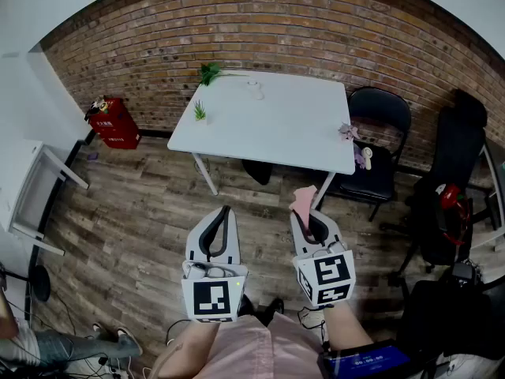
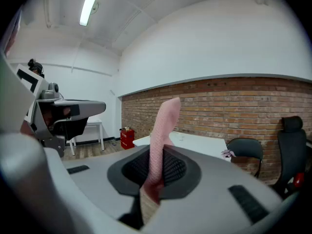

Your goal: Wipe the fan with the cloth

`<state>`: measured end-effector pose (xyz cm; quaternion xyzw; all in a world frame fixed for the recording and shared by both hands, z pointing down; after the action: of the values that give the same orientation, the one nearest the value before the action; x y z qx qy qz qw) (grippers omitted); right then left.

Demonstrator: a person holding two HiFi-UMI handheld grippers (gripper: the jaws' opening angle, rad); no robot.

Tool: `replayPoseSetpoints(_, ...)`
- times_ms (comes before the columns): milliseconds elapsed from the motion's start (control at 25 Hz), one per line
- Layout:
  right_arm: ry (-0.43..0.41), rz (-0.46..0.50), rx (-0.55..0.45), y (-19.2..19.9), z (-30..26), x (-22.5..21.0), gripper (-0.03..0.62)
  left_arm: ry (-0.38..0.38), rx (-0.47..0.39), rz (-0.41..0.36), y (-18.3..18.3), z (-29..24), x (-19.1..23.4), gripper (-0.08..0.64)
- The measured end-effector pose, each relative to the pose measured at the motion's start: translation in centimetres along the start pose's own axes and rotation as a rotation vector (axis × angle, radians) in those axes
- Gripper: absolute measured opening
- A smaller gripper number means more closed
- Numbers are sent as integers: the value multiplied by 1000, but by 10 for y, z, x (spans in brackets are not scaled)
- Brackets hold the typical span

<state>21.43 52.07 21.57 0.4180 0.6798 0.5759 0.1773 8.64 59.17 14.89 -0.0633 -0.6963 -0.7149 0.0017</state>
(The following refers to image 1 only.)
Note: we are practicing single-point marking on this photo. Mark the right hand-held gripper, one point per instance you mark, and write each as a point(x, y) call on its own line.
point(327, 275)

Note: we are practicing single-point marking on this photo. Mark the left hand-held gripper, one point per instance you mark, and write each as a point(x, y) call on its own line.
point(213, 298)

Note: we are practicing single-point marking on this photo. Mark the pink cloth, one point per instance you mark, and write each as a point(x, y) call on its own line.
point(304, 203)

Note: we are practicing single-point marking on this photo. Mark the small white round fan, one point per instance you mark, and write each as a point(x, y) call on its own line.
point(258, 93)

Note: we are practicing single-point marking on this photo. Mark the person's left forearm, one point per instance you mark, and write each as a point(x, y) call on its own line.
point(189, 350)

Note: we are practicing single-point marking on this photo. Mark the person's right forearm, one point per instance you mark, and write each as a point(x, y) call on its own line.
point(347, 326)

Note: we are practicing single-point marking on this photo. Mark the cream handheld fan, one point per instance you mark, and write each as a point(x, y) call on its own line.
point(367, 156)

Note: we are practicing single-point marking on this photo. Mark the person's left black shoe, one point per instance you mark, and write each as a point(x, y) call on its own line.
point(246, 306)

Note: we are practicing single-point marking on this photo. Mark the person's black shoe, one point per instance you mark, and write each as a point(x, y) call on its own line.
point(246, 306)
point(274, 310)

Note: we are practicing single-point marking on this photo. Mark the person's right black shoe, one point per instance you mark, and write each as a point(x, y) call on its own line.
point(274, 310)

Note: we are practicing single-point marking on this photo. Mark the black object under table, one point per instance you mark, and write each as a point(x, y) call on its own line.
point(258, 172)

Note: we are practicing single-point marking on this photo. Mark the purple artificial flower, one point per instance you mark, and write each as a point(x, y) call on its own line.
point(359, 156)

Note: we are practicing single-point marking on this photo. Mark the pink artificial flower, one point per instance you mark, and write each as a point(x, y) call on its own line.
point(348, 132)

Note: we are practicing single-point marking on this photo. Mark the person's pink clothing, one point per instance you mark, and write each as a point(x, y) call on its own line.
point(256, 353)

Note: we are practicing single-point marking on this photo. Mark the black tablet with blue screen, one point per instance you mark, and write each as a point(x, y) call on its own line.
point(367, 359)

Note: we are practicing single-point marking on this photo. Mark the small green potted plant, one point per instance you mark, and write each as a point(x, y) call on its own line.
point(199, 111)

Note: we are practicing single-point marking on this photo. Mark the red and white toy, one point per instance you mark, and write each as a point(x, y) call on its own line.
point(450, 196)

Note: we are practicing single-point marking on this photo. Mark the black folding chair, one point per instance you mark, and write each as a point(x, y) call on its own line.
point(378, 109)

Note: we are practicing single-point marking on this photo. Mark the small purple object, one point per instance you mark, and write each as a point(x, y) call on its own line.
point(93, 156)

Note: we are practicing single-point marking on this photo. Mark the red box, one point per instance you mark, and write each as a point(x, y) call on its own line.
point(116, 128)

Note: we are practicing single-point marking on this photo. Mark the white power strip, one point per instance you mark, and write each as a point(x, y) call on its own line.
point(116, 365)

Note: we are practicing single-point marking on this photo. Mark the green leafy plant sprig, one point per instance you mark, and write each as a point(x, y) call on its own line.
point(209, 73)

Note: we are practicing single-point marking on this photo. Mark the black office chair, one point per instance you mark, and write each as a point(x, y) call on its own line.
point(457, 144)

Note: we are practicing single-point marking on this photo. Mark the black round stand base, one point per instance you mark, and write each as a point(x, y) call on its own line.
point(40, 282)

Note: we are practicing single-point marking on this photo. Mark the small colourful toy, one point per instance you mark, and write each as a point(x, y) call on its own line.
point(98, 105)

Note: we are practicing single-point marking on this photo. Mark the white shelf unit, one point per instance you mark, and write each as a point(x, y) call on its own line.
point(23, 180)

